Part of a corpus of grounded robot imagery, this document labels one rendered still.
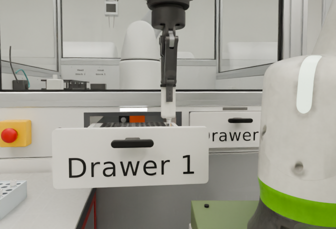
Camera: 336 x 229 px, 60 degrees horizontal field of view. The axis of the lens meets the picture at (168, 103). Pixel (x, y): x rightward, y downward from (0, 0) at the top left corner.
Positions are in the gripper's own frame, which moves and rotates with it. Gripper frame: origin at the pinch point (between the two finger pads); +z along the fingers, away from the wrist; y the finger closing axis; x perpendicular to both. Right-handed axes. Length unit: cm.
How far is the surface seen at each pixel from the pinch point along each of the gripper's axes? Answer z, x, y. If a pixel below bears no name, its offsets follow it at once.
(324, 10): -74, 169, -192
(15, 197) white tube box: 19.3, -31.6, 3.5
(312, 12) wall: -107, 241, -324
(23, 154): 16.5, -39.7, -23.1
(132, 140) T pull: 5.9, -7.9, 14.2
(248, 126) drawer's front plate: 8.9, 27.4, -21.1
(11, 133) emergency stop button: 9.2, -39.9, -15.9
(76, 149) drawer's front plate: 8.1, -18.1, 10.7
